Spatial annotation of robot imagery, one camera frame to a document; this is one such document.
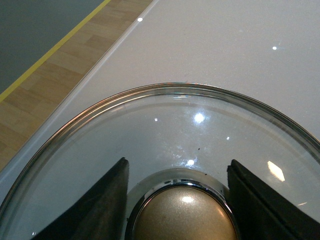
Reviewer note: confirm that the glass pot lid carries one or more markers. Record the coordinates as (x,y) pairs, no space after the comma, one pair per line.
(179,139)

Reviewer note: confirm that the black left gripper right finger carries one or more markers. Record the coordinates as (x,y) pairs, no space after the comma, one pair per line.
(263,214)

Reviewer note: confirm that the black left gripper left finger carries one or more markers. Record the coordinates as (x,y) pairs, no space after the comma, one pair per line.
(99,214)

